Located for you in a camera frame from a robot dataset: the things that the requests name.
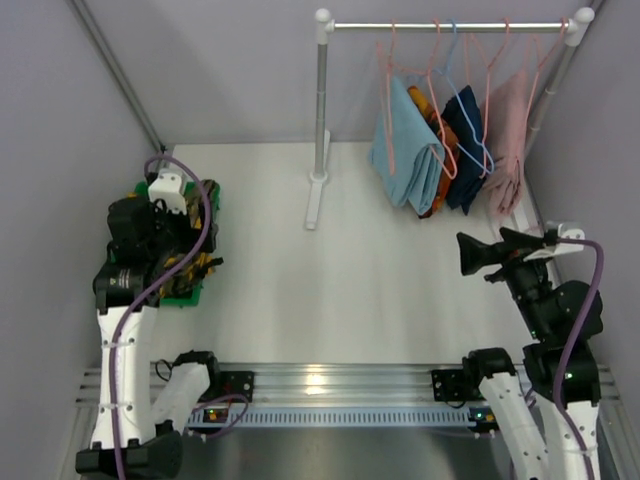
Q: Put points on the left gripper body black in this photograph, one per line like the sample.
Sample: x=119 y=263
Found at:
x=195 y=235

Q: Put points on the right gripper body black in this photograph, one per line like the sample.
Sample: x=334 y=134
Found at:
x=503 y=258

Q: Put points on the yellow camouflage trousers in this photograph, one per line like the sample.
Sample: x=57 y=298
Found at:
x=183 y=288

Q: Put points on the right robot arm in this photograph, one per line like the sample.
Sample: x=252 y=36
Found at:
x=550 y=431

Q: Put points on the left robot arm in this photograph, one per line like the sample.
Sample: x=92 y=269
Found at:
x=137 y=436

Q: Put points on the light blue trousers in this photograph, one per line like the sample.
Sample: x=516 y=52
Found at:
x=418 y=154

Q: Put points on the navy blue trousers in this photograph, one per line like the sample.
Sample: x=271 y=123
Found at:
x=467 y=184

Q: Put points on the pink trousers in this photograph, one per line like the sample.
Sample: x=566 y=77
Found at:
x=506 y=136

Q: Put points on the green plastic bin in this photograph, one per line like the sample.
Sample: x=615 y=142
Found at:
x=147 y=240

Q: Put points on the white clothes rack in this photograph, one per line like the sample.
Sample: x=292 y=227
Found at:
x=572 y=30

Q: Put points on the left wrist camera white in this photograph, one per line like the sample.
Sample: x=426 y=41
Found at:
x=169 y=187

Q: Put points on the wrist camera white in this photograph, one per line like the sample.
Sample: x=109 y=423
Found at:
x=558 y=238
x=169 y=187

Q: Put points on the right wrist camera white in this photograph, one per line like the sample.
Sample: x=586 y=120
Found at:
x=558 y=238

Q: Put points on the blue wire hanger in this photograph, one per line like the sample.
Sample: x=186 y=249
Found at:
x=460 y=110

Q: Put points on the aluminium mounting rail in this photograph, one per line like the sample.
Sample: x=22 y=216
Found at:
x=326 y=385

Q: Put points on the perforated cable duct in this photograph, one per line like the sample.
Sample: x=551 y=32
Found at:
x=307 y=417

